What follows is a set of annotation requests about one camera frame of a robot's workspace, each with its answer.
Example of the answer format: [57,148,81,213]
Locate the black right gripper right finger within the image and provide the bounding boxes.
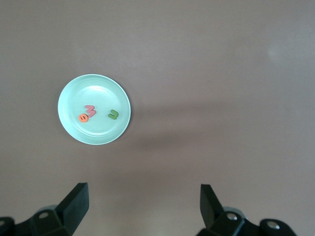
[196,184,257,236]

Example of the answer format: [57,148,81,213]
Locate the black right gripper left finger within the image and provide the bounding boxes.
[14,182,90,236]

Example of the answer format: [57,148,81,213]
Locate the green plate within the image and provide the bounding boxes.
[57,73,132,146]

